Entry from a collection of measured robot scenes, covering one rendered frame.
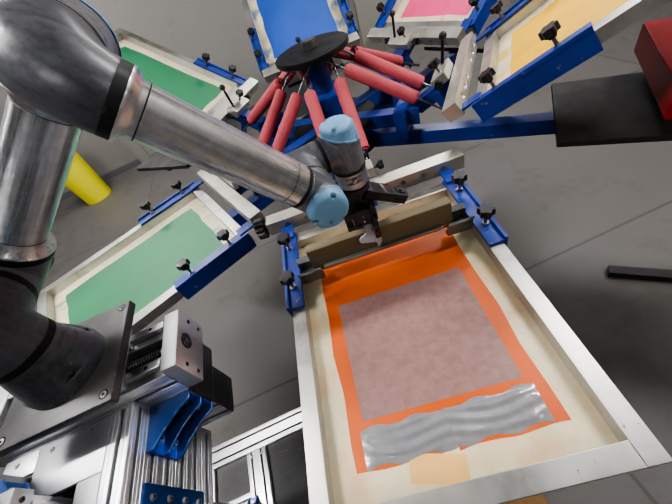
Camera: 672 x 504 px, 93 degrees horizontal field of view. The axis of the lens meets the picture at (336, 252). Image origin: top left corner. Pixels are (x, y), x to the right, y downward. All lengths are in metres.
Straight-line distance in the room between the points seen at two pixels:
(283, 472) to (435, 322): 1.05
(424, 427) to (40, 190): 0.78
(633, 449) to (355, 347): 0.51
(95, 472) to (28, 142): 0.55
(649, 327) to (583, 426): 1.34
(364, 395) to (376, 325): 0.17
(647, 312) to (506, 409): 1.45
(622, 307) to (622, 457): 1.41
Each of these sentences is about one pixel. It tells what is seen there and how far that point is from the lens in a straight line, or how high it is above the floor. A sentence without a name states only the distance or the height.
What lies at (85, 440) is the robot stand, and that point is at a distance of 0.84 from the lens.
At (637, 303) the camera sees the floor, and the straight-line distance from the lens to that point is 2.13.
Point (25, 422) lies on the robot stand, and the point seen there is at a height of 1.26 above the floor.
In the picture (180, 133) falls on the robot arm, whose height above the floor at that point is 1.55.
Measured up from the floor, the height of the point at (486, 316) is 0.96.
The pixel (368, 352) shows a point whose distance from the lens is 0.81.
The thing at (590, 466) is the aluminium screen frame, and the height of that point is 0.99.
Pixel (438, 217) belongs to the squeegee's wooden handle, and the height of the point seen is 1.05.
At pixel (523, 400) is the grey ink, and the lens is 0.76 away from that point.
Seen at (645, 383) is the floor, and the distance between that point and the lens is 1.94.
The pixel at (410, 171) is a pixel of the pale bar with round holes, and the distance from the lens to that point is 1.09.
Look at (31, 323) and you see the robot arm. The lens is 0.72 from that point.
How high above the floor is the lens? 1.68
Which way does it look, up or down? 46 degrees down
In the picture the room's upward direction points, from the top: 25 degrees counter-clockwise
